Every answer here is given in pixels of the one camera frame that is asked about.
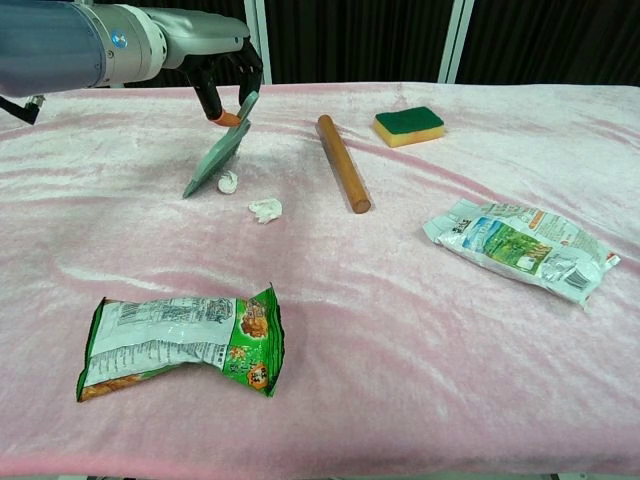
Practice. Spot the wooden rolling pin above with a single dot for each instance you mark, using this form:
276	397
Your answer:
342	162

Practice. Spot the white snack bag landscape print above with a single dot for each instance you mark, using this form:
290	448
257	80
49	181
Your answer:
520	245

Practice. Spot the black curtain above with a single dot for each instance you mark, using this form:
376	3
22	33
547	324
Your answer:
350	35

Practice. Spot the green white snack bag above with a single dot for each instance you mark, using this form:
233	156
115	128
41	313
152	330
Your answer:
175	335

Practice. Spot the double white frame post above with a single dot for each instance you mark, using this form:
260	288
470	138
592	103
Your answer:
266	30

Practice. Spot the pink velvet tablecloth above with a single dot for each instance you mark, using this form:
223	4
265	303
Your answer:
375	325

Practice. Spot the teal plastic hand broom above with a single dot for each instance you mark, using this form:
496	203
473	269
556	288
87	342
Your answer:
220	155

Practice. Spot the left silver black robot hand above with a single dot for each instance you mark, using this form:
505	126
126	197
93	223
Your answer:
205	35

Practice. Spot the large white paper ball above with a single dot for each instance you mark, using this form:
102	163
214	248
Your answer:
266	210

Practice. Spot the green yellow sponge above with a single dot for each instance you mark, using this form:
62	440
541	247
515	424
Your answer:
410	125

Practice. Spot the small round paper ball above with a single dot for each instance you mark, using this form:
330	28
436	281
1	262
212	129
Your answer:
227	182

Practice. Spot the left blue grey robot arm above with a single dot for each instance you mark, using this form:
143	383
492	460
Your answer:
60	45

